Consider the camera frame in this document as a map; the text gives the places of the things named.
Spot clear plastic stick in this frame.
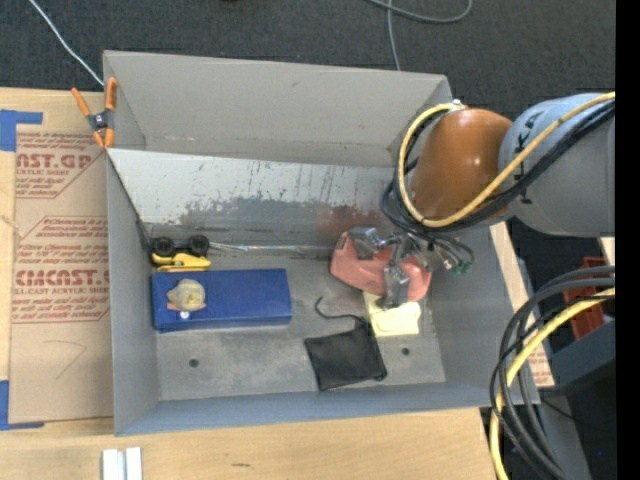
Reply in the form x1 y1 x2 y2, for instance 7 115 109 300
207 240 321 260

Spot yellow toy car, black wheels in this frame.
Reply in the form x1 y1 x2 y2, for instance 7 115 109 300
149 234 213 273

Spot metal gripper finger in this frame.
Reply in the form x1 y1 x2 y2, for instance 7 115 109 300
382 265 411 311
348 226 381 261

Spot brown cardboard board, red print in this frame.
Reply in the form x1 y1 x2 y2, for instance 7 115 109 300
0 86 557 432

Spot grey metal bin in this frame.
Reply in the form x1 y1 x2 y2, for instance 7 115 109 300
102 50 542 437

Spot pale yellow sponge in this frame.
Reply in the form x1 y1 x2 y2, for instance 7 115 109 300
363 291 423 338

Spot black drawstring pouch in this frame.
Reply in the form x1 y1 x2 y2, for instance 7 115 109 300
303 295 389 392

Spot blue box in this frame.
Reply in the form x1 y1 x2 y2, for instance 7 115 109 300
150 267 294 333

